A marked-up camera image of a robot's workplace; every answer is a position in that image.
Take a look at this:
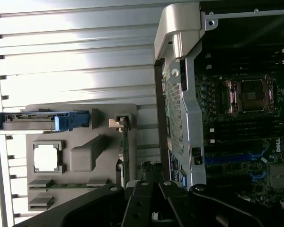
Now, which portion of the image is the green RAM stick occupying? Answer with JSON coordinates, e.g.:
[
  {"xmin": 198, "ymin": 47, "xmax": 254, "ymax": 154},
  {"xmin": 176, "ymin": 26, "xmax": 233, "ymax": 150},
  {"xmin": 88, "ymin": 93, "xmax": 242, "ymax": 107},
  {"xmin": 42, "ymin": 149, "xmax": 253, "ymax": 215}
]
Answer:
[{"xmin": 29, "ymin": 183, "xmax": 107, "ymax": 190}]

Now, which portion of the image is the blue expansion slot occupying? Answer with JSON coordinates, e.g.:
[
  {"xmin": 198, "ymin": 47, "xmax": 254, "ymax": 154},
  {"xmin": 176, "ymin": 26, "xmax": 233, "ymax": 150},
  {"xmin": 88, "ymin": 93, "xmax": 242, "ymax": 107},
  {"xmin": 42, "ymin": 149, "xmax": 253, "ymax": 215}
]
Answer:
[{"xmin": 204, "ymin": 153, "xmax": 253, "ymax": 164}]

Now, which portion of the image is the grey parts rack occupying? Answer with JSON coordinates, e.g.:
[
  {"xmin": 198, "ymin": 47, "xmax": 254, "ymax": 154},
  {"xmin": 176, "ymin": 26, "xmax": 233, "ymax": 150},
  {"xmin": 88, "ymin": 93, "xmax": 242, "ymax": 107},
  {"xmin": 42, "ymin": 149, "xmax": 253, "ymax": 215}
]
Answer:
[{"xmin": 25, "ymin": 103, "xmax": 138, "ymax": 212}]

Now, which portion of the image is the grey chipset heatsink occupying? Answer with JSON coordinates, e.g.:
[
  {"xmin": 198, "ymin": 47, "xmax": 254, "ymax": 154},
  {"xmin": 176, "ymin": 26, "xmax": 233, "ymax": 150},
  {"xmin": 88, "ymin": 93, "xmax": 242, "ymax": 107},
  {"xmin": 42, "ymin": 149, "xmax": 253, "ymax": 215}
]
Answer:
[{"xmin": 269, "ymin": 164, "xmax": 284, "ymax": 190}]

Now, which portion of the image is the silver CPU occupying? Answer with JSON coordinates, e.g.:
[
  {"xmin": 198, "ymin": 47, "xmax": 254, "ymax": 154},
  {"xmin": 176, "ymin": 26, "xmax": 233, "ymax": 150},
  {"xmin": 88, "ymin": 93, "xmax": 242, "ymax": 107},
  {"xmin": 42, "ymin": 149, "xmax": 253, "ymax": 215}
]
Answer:
[{"xmin": 34, "ymin": 144, "xmax": 59, "ymax": 172}]

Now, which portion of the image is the black RAM slot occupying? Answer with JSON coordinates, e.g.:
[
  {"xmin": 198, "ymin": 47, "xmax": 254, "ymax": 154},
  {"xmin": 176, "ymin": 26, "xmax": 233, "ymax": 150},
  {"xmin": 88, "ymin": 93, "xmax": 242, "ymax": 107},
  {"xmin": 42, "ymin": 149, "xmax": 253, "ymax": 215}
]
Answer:
[
  {"xmin": 213, "ymin": 120, "xmax": 284, "ymax": 126},
  {"xmin": 210, "ymin": 136, "xmax": 284, "ymax": 143},
  {"xmin": 209, "ymin": 53, "xmax": 284, "ymax": 60},
  {"xmin": 209, "ymin": 48, "xmax": 284, "ymax": 54},
  {"xmin": 209, "ymin": 64, "xmax": 284, "ymax": 70},
  {"xmin": 209, "ymin": 59, "xmax": 284, "ymax": 65},
  {"xmin": 210, "ymin": 125, "xmax": 284, "ymax": 131},
  {"xmin": 213, "ymin": 131, "xmax": 284, "ymax": 137}
]

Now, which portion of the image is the green motherboard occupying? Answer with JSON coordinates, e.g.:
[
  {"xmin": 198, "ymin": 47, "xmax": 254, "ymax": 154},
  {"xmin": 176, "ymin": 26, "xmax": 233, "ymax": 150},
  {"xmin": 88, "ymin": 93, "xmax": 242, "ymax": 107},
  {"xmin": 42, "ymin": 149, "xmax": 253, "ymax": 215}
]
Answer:
[{"xmin": 194, "ymin": 44, "xmax": 284, "ymax": 209}]

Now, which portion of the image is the hard disk in blue caddy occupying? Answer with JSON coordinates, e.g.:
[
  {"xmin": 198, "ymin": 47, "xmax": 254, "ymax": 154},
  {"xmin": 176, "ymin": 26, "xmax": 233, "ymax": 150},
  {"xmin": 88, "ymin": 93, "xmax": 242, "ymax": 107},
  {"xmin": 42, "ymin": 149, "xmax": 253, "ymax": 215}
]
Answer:
[{"xmin": 0, "ymin": 108, "xmax": 90, "ymax": 135}]

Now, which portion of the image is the open PC case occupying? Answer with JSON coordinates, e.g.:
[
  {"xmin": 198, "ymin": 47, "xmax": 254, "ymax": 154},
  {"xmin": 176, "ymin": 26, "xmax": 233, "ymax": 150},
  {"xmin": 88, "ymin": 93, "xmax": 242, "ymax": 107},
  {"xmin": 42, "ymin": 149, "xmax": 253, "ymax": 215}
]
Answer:
[{"xmin": 153, "ymin": 0, "xmax": 284, "ymax": 213}]

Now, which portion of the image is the metal CPU socket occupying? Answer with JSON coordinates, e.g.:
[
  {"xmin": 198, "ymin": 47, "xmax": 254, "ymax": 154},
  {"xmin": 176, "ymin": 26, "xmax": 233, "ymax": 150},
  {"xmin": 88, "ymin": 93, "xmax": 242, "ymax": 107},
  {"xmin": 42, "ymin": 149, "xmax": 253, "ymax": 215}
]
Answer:
[{"xmin": 222, "ymin": 74, "xmax": 276, "ymax": 115}]

